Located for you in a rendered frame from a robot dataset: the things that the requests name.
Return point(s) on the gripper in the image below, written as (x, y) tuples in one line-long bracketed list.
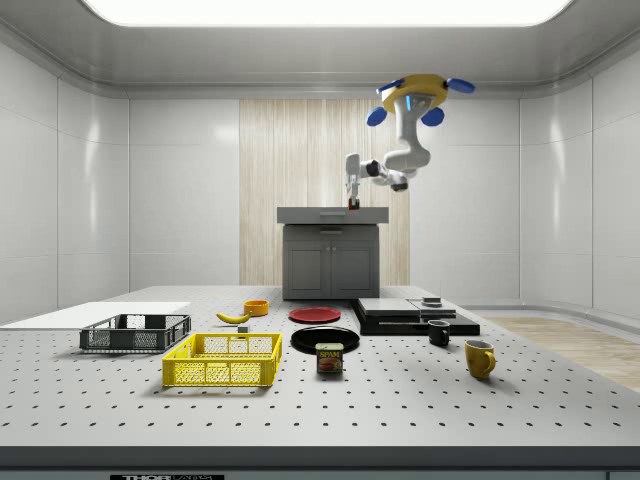
[(352, 186)]

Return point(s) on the puzzle cube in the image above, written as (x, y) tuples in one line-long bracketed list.
[(354, 205)]

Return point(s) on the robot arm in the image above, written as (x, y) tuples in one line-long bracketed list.
[(407, 135)]

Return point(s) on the white drawer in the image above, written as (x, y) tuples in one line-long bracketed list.
[(310, 216)]

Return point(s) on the white cabinet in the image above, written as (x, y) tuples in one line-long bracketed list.
[(330, 260)]

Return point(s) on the drone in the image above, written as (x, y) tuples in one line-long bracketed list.
[(400, 90)]

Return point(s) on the red plate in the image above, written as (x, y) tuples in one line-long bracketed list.
[(315, 314)]

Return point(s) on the black stove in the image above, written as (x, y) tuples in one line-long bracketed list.
[(400, 315)]

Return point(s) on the yellow bowl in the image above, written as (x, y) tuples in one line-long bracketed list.
[(256, 308)]

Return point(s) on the black plate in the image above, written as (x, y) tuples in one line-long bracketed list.
[(307, 339)]

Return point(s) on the black mug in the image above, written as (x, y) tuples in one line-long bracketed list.
[(438, 334)]

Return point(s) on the flat-sided can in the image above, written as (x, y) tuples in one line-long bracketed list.
[(330, 360)]

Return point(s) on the banana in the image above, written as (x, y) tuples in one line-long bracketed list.
[(234, 318)]

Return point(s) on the yellow mug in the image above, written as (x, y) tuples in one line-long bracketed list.
[(477, 360)]

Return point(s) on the yellow basket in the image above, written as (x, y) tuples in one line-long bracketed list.
[(220, 372)]

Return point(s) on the dark grey basket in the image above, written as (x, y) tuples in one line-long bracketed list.
[(130, 340)]

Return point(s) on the white board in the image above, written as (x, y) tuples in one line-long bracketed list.
[(75, 314)]

